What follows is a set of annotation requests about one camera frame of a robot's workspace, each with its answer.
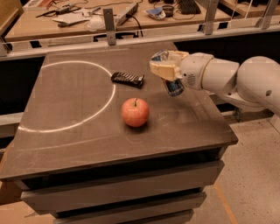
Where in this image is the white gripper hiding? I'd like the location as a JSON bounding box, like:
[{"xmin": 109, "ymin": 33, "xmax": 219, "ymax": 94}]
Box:
[{"xmin": 150, "ymin": 51, "xmax": 214, "ymax": 90}]

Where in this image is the blue silver redbull can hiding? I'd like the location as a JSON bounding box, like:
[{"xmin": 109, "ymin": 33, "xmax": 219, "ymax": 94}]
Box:
[{"xmin": 150, "ymin": 50, "xmax": 185, "ymax": 97}]

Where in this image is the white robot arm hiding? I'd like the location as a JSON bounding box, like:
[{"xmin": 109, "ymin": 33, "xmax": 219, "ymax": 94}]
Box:
[{"xmin": 150, "ymin": 51, "xmax": 280, "ymax": 116}]

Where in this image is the black snack bag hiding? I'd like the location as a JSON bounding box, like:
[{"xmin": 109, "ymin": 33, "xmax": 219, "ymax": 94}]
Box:
[{"xmin": 111, "ymin": 72, "xmax": 144, "ymax": 88}]

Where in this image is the blue white face mask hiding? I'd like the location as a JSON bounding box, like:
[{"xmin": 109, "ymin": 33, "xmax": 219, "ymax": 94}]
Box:
[{"xmin": 146, "ymin": 7, "xmax": 165, "ymax": 20}]

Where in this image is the black tape roll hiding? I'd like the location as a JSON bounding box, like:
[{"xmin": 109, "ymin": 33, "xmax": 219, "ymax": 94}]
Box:
[{"xmin": 163, "ymin": 5, "xmax": 174, "ymax": 18}]

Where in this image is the black keyboard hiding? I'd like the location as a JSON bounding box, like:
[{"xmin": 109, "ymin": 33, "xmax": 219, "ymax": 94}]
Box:
[{"xmin": 177, "ymin": 0, "xmax": 200, "ymax": 15}]

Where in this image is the red apple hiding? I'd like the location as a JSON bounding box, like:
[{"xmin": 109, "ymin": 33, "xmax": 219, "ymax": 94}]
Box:
[{"xmin": 121, "ymin": 98, "xmax": 150, "ymax": 128}]

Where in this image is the grey power strip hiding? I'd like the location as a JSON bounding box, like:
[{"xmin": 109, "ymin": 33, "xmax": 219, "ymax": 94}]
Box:
[{"xmin": 115, "ymin": 3, "xmax": 138, "ymax": 25}]

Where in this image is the white paper stack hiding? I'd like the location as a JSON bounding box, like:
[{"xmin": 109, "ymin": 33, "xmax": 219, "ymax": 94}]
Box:
[{"xmin": 52, "ymin": 13, "xmax": 89, "ymax": 24}]

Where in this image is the brown drawer cabinet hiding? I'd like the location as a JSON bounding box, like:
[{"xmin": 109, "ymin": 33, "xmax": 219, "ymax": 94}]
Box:
[{"xmin": 1, "ymin": 44, "xmax": 237, "ymax": 224}]

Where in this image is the aluminium frame rail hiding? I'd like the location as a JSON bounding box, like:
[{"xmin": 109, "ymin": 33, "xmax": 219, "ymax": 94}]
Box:
[{"xmin": 0, "ymin": 0, "xmax": 280, "ymax": 61}]

